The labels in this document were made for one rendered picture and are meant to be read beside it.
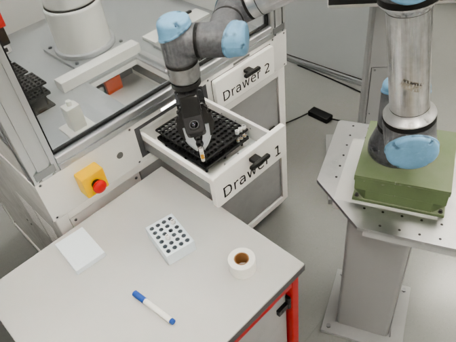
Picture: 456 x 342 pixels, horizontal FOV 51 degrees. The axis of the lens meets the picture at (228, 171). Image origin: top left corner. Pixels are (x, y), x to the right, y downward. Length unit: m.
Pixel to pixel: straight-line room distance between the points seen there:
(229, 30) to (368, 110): 1.40
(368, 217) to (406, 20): 0.58
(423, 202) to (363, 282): 0.49
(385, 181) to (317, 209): 1.09
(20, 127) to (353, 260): 1.09
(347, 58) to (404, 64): 2.14
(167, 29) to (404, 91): 0.51
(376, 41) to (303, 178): 0.80
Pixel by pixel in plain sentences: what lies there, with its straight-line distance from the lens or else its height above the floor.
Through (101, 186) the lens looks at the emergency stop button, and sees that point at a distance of 1.36.
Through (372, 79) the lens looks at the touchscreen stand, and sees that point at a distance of 2.24.
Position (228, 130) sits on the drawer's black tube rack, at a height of 0.90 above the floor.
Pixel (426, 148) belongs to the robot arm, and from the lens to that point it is 1.14.
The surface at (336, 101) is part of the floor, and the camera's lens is 3.05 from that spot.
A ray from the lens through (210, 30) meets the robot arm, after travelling 1.04.
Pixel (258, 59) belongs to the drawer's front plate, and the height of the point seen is 0.91.
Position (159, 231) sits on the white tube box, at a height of 0.80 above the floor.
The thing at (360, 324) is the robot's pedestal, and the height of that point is 0.05.
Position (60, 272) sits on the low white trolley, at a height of 0.76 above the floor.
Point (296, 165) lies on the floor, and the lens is 2.60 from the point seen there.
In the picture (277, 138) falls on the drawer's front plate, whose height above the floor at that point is 0.90.
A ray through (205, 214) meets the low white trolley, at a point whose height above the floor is 0.76.
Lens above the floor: 1.78
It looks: 43 degrees down
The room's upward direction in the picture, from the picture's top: 8 degrees counter-clockwise
